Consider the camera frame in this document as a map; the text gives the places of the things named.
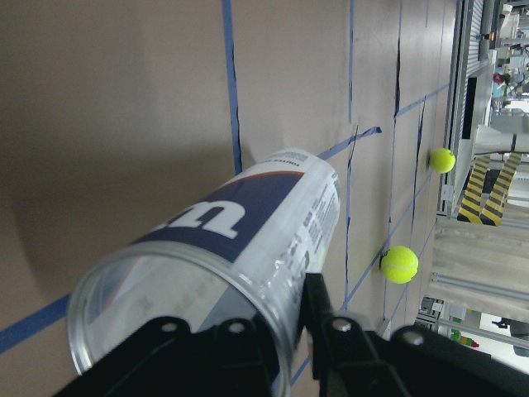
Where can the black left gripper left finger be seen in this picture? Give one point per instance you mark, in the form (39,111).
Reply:
(165,358)

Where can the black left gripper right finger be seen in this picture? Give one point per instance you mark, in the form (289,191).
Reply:
(350,359)

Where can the white tennis ball can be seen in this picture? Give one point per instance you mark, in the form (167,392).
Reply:
(243,251)

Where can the yellow tennis ball centre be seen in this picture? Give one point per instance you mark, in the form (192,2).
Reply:
(399,264)

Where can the yellow tennis ball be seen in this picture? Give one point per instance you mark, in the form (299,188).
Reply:
(442,160)
(399,264)

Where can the yellow tennis ball right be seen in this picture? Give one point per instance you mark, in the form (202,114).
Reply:
(442,160)

